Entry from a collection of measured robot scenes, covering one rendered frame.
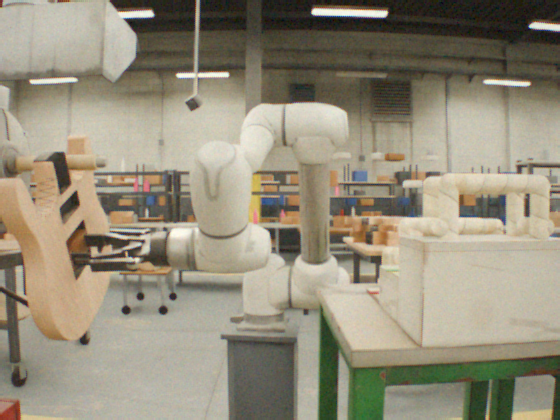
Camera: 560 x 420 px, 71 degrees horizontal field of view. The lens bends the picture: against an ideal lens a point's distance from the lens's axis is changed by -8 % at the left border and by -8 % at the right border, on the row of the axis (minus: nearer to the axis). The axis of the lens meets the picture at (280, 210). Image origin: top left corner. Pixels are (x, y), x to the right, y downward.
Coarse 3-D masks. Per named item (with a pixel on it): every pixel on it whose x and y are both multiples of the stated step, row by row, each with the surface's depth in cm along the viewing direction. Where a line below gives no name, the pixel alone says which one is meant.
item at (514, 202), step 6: (510, 198) 76; (516, 198) 75; (522, 198) 75; (510, 204) 76; (516, 204) 75; (522, 204) 75; (510, 210) 76; (516, 210) 75; (522, 210) 75; (510, 216) 76; (516, 216) 75; (522, 216) 75; (510, 222) 76; (516, 222) 75; (510, 228) 76; (516, 228) 75; (510, 234) 76; (516, 234) 75; (522, 234) 75
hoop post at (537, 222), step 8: (544, 184) 67; (536, 192) 67; (544, 192) 67; (536, 200) 67; (544, 200) 67; (536, 208) 67; (544, 208) 67; (536, 216) 67; (544, 216) 67; (536, 224) 67; (544, 224) 67; (536, 232) 67; (544, 232) 67
